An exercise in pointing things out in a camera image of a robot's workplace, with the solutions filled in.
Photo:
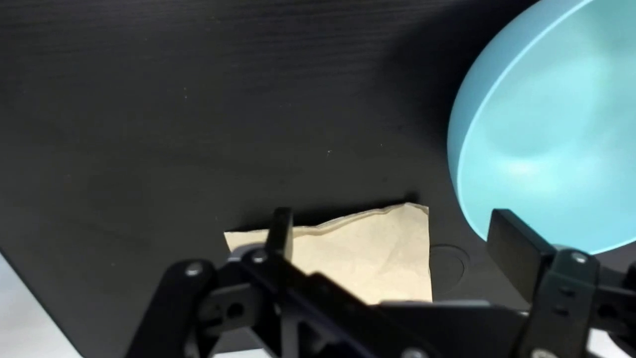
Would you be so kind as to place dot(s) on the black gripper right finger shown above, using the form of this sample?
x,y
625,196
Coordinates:
x,y
530,256

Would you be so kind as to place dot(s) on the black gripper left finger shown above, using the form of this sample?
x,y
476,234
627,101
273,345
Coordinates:
x,y
279,270

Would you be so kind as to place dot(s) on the blue bowl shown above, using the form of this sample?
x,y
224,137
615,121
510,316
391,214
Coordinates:
x,y
557,133

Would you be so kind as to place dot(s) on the pale yellow cloth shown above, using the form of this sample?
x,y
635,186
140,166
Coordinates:
x,y
371,256

